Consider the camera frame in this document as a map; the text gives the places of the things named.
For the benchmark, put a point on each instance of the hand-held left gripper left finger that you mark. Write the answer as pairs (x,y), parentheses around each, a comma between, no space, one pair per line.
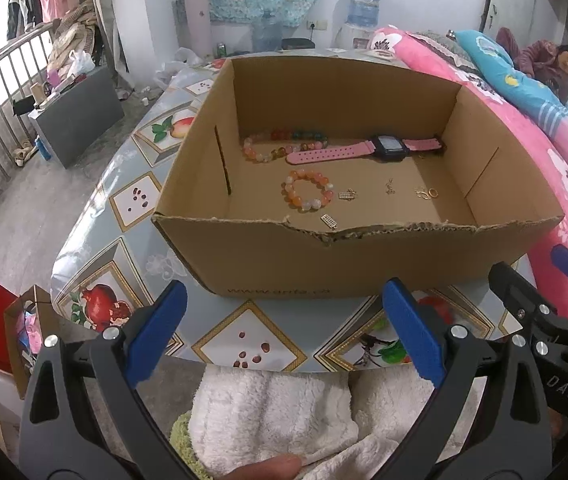
(156,330)

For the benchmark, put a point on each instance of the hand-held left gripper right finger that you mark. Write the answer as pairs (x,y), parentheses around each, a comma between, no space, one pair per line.
(414,330)

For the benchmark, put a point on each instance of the brown cardboard box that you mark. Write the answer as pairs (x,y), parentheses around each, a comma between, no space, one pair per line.
(364,260)

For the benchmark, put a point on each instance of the gold butterfly pendant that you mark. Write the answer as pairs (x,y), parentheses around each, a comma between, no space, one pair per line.
(420,194)

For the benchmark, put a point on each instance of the gold abacus charm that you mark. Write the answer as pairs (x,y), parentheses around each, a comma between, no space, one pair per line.
(328,221)
(348,195)

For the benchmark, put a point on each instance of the small gold charm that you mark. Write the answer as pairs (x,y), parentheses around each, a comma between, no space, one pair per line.
(390,188)

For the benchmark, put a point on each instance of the person's left hand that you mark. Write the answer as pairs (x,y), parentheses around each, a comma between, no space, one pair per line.
(264,469)

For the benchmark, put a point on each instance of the pink flowered blanket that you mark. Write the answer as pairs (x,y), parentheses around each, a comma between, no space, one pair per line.
(539,160)

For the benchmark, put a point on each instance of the brown paper bag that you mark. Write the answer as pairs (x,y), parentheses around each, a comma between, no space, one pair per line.
(16,340)

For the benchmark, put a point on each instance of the blue pillow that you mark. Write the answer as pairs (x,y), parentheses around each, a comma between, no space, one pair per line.
(509,80)

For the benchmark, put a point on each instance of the beige shoe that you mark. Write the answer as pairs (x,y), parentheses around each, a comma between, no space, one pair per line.
(28,147)
(18,158)

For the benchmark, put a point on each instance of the grey cabinet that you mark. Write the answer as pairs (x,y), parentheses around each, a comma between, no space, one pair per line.
(78,120)

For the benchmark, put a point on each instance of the grey patterned pillow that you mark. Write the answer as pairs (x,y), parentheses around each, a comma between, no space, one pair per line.
(439,47)

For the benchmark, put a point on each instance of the white plastic bag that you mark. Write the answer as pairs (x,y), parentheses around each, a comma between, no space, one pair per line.
(178,65)
(79,62)

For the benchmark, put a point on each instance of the green can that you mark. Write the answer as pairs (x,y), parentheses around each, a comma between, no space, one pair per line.
(221,50)

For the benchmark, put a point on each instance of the white water dispenser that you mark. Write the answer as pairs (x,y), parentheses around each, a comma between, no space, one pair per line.
(356,37)

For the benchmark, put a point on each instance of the pile of clothes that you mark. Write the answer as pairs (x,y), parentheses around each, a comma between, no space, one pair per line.
(76,35)

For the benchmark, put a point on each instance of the small black box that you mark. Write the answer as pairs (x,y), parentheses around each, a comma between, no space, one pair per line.
(297,43)

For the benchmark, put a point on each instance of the pink board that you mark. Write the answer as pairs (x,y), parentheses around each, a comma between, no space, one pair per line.
(197,20)

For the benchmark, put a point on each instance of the blue water bottle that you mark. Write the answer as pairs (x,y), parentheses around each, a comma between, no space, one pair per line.
(365,5)

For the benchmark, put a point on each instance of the clear water jug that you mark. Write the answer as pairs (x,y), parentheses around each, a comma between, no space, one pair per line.
(270,35)

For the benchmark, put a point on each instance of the black hanging jacket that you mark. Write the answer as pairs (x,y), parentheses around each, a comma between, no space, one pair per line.
(23,2)

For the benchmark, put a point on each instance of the wall socket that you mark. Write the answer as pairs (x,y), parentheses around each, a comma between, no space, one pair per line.
(317,24)

